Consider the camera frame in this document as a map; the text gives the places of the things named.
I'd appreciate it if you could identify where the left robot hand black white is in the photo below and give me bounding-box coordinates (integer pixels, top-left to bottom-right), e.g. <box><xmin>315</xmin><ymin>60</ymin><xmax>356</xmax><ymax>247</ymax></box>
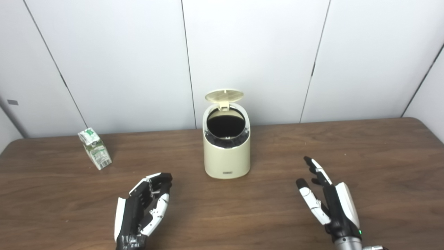
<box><xmin>114</xmin><ymin>173</ymin><xmax>173</xmax><ymax>250</ymax></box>

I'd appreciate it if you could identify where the cream-colored round bin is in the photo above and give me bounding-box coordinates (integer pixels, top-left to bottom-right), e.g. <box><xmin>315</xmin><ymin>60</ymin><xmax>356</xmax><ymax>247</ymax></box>
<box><xmin>203</xmin><ymin>102</ymin><xmax>251</xmax><ymax>180</ymax></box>

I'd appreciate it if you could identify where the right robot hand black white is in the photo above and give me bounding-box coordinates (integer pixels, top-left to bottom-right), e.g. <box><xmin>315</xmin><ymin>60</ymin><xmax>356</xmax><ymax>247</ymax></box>
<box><xmin>296</xmin><ymin>156</ymin><xmax>362</xmax><ymax>243</ymax></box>

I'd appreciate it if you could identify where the cream round bin lid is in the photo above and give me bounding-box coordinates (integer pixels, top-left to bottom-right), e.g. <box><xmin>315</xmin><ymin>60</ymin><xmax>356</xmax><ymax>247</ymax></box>
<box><xmin>205</xmin><ymin>89</ymin><xmax>244</xmax><ymax>111</ymax></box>

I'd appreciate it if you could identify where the green white milk carton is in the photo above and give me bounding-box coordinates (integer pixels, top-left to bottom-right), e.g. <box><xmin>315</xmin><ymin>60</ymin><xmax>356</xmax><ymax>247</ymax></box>
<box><xmin>77</xmin><ymin>127</ymin><xmax>112</xmax><ymax>170</ymax></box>

